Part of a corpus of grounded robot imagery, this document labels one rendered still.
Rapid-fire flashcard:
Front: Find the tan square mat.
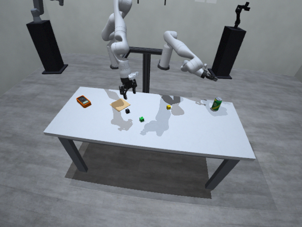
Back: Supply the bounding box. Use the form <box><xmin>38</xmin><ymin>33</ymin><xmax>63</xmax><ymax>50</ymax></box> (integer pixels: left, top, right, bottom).
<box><xmin>109</xmin><ymin>98</ymin><xmax>131</xmax><ymax>112</ymax></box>

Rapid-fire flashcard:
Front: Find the orange pocket multimeter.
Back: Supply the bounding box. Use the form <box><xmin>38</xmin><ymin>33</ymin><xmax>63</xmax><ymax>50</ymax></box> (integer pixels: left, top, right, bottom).
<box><xmin>76</xmin><ymin>95</ymin><xmax>92</xmax><ymax>108</ymax></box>

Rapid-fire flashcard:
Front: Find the green drink can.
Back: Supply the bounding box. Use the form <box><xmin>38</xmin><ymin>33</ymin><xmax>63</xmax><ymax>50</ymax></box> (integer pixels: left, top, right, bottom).
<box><xmin>211</xmin><ymin>97</ymin><xmax>222</xmax><ymax>111</ymax></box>

